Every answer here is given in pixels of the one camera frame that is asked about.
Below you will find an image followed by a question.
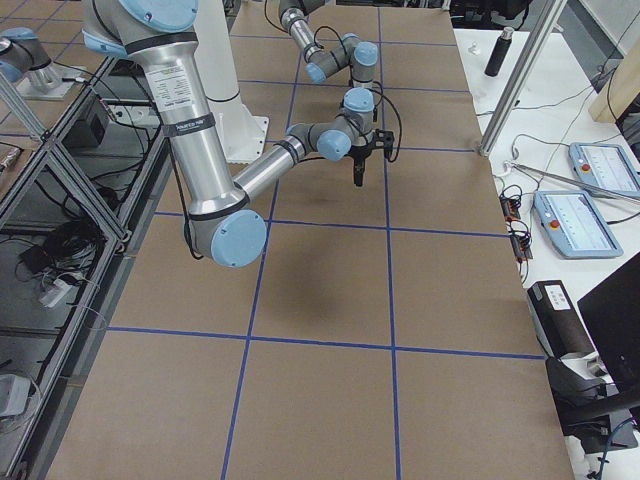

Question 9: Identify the grey spare robot arm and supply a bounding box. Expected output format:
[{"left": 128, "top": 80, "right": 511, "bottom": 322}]
[{"left": 1, "top": 27, "right": 84, "bottom": 101}]

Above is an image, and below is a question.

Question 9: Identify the red circuit board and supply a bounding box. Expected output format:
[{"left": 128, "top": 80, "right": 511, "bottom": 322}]
[{"left": 499, "top": 194, "right": 533, "bottom": 263}]

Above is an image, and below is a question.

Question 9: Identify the black water bottle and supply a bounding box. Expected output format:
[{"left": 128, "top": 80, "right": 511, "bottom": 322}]
[{"left": 484, "top": 27, "right": 514, "bottom": 77}]

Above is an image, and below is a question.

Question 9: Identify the blue teach pendant near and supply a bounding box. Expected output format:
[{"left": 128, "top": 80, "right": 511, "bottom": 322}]
[{"left": 533, "top": 190, "right": 624, "bottom": 259}]

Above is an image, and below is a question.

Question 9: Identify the blue teach pendant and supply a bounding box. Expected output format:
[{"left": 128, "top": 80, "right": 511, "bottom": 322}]
[
  {"left": 569, "top": 143, "right": 639, "bottom": 198},
  {"left": 533, "top": 190, "right": 624, "bottom": 259}
]

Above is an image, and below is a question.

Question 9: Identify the blue teach pendant far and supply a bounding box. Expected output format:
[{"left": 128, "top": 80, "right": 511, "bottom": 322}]
[{"left": 569, "top": 143, "right": 639, "bottom": 198}]

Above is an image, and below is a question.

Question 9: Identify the black box white label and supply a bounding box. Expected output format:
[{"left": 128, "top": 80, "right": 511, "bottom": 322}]
[{"left": 527, "top": 280, "right": 595, "bottom": 359}]

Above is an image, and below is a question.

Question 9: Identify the metal rod green tip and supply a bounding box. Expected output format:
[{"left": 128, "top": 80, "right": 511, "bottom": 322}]
[{"left": 504, "top": 161, "right": 639, "bottom": 205}]

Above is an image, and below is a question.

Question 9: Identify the black computer monitor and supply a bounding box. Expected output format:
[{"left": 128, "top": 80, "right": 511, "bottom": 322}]
[{"left": 545, "top": 255, "right": 639, "bottom": 435}]

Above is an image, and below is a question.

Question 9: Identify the white box on floor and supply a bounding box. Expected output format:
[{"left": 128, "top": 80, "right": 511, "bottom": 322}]
[{"left": 1, "top": 373, "right": 31, "bottom": 417}]

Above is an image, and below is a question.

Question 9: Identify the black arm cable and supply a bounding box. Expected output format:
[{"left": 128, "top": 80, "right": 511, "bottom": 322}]
[{"left": 299, "top": 24, "right": 404, "bottom": 163}]

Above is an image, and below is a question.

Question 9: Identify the white column pedestal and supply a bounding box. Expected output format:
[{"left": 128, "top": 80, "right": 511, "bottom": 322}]
[{"left": 194, "top": 0, "right": 269, "bottom": 163}]

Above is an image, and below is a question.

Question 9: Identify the aluminium frame post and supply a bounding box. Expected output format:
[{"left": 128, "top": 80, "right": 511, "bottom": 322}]
[{"left": 478, "top": 0, "right": 567, "bottom": 158}]

